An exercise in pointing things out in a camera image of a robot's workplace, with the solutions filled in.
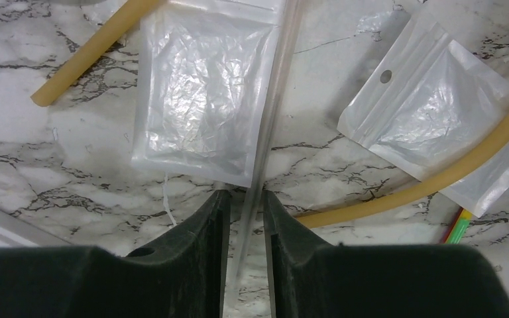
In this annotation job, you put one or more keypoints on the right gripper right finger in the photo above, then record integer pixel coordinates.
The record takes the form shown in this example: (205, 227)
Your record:
(309, 277)

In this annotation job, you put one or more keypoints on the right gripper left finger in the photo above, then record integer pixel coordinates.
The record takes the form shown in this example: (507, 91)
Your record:
(179, 274)

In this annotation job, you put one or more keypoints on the green stirring stick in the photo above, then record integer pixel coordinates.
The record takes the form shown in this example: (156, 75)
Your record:
(458, 227)

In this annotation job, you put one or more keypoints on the tan rubber tubing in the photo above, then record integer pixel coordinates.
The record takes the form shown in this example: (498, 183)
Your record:
(132, 11)

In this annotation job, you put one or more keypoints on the clear glass funnel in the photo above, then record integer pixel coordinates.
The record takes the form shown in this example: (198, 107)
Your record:
(293, 13)

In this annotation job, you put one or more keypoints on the clear zip bag right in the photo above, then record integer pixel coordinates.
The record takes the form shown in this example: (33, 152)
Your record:
(427, 103)

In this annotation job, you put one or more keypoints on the clear zip bag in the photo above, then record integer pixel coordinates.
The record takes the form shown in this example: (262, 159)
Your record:
(427, 103)
(204, 72)

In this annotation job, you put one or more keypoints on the clear zip bag left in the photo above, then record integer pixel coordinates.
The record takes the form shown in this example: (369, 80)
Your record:
(204, 72)

